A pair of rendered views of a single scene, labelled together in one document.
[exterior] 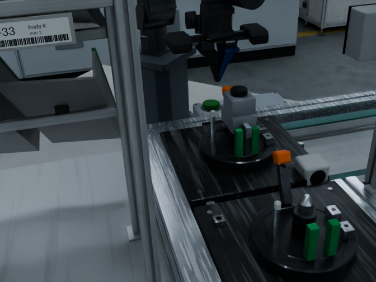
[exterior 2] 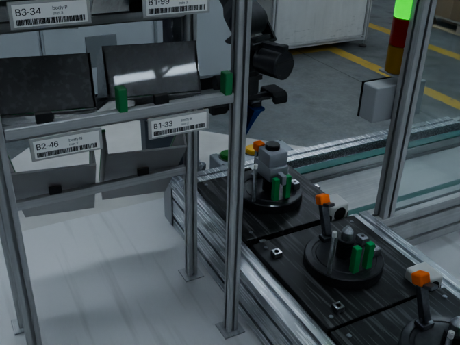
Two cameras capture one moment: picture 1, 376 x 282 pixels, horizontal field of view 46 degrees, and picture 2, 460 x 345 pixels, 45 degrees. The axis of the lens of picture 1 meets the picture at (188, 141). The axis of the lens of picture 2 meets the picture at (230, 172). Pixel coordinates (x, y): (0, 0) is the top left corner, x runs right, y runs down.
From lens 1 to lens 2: 42 cm
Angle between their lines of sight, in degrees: 14
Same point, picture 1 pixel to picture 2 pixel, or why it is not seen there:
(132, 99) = (236, 164)
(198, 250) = (266, 277)
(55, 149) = not seen: hidden behind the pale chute
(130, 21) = (243, 111)
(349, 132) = (348, 173)
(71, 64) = not seen: outside the picture
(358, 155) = (360, 192)
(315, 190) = (341, 224)
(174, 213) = not seen: hidden behind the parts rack
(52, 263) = (125, 307)
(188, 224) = (250, 259)
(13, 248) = (81, 298)
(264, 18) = (213, 43)
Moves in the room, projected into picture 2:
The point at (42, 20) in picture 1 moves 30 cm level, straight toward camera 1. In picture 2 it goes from (190, 115) to (340, 224)
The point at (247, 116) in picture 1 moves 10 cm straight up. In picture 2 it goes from (280, 166) to (284, 121)
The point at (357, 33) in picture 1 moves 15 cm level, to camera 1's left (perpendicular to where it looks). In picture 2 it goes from (369, 102) to (294, 107)
